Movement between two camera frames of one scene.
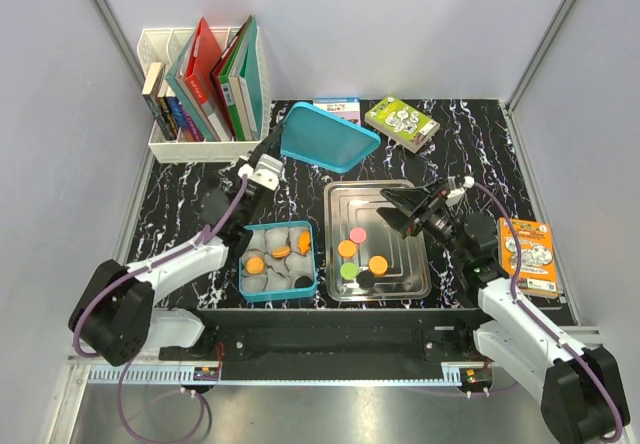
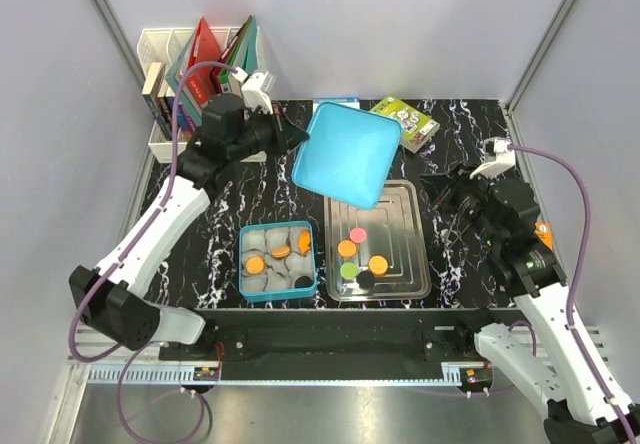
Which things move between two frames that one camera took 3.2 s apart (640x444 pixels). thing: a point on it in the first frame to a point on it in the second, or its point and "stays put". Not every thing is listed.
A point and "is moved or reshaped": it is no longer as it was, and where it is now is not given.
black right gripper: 414,199 to 445,185
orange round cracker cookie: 280,252 stays put
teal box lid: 314,135 is moved or reshaped
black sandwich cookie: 303,282 stays put
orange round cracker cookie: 254,265 stays put
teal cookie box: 278,262 stays put
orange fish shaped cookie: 304,242 stays put
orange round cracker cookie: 347,248 stays put
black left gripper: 267,147 to 288,135
